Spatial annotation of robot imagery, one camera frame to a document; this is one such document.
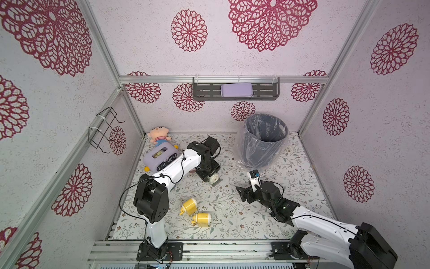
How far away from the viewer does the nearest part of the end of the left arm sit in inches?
24.3

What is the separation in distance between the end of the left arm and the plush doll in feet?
1.54

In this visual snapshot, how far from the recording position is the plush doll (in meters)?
1.12

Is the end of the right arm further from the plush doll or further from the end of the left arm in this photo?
the plush doll
